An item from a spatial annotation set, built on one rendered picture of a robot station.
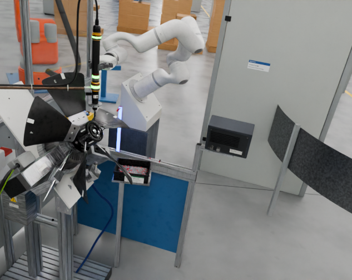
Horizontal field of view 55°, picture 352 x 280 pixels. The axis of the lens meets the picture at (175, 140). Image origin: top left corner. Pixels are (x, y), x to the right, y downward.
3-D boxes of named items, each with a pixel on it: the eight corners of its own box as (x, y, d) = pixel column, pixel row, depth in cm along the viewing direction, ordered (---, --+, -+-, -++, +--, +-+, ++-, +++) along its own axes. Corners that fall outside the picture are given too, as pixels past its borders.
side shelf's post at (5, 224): (6, 270, 237) (-7, 169, 200) (10, 265, 241) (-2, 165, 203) (11, 271, 237) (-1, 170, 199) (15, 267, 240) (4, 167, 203)
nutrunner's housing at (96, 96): (91, 110, 178) (93, 19, 157) (90, 108, 181) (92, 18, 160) (99, 110, 179) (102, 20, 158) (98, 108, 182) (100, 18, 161)
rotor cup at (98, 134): (63, 139, 170) (81, 129, 165) (73, 122, 181) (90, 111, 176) (84, 158, 177) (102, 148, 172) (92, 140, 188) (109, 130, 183)
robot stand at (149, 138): (118, 202, 318) (124, 110, 276) (148, 210, 313) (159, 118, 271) (104, 222, 292) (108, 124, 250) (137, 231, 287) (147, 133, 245)
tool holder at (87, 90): (84, 108, 174) (85, 89, 170) (83, 102, 180) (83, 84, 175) (102, 108, 177) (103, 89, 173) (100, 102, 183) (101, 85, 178)
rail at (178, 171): (70, 150, 239) (70, 140, 236) (73, 148, 243) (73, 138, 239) (194, 183, 223) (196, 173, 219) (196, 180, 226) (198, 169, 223)
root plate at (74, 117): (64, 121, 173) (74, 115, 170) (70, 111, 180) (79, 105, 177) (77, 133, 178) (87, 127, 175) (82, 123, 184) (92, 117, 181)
